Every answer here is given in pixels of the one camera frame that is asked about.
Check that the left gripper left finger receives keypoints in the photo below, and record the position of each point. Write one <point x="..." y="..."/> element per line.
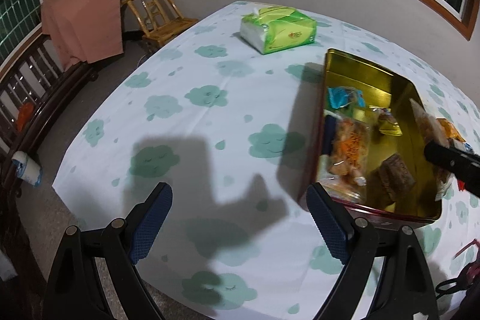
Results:
<point x="74" y="289"/>

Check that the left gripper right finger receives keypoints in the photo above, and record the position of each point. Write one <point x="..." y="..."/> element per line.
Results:
<point x="404" y="290"/>

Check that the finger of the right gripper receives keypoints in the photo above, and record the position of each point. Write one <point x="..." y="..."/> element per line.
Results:
<point x="463" y="165"/>

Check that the orange snack packet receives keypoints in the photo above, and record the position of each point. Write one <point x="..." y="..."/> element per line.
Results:
<point x="438" y="136"/>

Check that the small blue candy packet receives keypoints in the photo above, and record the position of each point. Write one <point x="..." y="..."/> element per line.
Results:
<point x="342" y="96"/>

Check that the blue cracker packet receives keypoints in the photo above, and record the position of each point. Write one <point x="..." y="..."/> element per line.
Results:
<point x="329" y="132"/>

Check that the brown snack bar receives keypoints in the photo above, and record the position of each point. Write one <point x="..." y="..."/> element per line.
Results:
<point x="395" y="177"/>

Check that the yellow small snack packet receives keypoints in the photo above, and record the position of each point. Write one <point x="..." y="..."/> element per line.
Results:
<point x="386" y="123"/>

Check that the gold and red toffee tin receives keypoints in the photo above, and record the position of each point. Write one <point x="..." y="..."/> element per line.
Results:
<point x="384" y="88"/>

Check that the clear orange snack bag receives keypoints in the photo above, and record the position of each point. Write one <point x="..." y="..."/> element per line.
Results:
<point x="343" y="173"/>

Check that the white paper roll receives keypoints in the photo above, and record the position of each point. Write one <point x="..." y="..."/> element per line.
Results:
<point x="27" y="169"/>

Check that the dark wooden bench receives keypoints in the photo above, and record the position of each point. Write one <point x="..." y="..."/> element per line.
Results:
<point x="34" y="91"/>

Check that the cloud pattern tablecloth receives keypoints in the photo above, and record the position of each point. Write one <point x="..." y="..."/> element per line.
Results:
<point x="230" y="130"/>

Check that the green tissue pack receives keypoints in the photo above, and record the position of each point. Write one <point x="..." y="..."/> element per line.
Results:
<point x="273" y="29"/>

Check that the pink cloth cover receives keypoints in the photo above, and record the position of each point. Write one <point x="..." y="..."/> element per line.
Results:
<point x="83" y="30"/>

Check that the small bamboo chair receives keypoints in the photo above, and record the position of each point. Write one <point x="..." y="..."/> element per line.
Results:
<point x="161" y="21"/>

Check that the side window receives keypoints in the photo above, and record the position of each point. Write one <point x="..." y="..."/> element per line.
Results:
<point x="20" y="19"/>

